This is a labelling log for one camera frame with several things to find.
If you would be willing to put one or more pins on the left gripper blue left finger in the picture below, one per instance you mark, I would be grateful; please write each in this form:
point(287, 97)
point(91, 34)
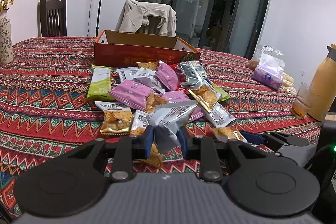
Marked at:
point(143, 143)

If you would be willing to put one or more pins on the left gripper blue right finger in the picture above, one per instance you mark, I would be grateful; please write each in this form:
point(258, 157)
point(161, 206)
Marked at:
point(186, 141)

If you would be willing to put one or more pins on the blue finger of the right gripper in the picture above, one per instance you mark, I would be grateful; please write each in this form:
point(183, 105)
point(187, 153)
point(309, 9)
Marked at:
point(253, 138)

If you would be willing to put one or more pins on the white grey snack packet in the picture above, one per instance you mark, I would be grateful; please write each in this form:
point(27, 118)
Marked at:
point(167, 120)

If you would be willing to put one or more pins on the large pink snack packet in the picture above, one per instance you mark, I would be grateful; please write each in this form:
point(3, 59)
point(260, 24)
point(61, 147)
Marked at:
point(132, 94)

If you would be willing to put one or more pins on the green white snack bar packet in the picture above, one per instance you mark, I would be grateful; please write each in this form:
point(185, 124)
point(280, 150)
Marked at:
point(100, 84)

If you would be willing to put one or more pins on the gold cracker snack packet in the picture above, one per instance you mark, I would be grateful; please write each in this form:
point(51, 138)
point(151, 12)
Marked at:
point(117, 118)

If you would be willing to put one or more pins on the white cracker packet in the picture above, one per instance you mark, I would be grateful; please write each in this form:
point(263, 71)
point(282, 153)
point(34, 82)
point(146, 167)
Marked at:
point(219, 116)

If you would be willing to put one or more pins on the drinking glass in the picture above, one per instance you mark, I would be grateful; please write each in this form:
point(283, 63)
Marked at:
point(303, 101)

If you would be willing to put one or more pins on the gold clear cracker packet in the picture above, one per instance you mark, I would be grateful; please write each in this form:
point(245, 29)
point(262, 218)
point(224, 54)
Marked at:
point(205, 96)

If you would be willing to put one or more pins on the orange thermos bottle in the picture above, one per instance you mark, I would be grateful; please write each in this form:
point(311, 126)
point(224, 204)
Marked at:
point(323, 84)

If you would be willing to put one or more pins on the purple tissue pack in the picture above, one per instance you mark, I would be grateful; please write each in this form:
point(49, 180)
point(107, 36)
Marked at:
point(269, 71)

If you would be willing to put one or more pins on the black seaweed snack packet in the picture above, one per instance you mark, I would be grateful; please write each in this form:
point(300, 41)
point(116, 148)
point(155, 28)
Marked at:
point(194, 74)

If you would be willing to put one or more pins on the small pink snack packet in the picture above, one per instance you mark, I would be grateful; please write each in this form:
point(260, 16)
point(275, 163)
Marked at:
point(167, 76)

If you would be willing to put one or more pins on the clear plastic bag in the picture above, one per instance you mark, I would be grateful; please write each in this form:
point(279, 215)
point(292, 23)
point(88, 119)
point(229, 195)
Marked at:
point(287, 81)

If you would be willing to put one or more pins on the red patterned tablecloth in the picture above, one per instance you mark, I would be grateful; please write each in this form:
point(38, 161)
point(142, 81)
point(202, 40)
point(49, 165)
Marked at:
point(44, 112)

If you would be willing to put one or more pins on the orange cardboard box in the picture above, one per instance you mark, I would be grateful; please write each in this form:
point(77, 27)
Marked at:
point(125, 49)

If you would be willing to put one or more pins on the chair with brown seat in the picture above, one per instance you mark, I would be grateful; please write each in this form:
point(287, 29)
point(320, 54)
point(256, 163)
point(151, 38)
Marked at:
point(151, 26)

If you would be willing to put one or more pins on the beige jacket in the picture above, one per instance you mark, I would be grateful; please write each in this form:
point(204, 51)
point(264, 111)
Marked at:
point(136, 14)

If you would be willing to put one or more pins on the dark wooden chair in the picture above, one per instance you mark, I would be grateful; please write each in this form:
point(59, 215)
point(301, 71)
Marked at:
point(52, 15)

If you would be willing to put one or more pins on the floral ceramic vase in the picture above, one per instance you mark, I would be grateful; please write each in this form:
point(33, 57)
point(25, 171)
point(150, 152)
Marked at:
point(6, 47)

